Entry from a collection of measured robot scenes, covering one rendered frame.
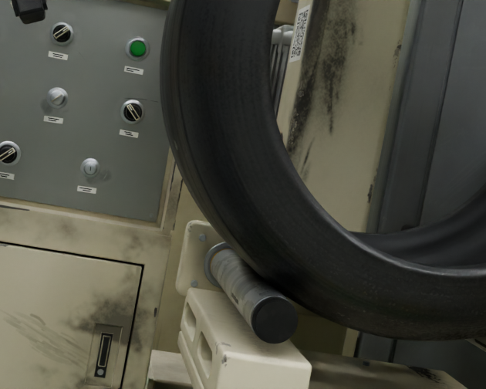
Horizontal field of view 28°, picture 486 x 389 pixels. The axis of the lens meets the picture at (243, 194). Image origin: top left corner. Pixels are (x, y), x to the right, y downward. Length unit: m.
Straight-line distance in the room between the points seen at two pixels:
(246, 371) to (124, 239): 0.64
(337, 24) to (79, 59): 0.46
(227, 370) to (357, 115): 0.49
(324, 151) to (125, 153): 0.40
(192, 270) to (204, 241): 0.04
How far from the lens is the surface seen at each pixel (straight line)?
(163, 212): 1.56
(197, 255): 1.25
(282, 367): 0.93
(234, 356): 0.92
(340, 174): 1.30
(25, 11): 0.99
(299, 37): 1.34
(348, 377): 1.19
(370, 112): 1.30
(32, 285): 1.53
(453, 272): 0.96
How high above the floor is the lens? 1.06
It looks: 3 degrees down
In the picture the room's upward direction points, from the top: 11 degrees clockwise
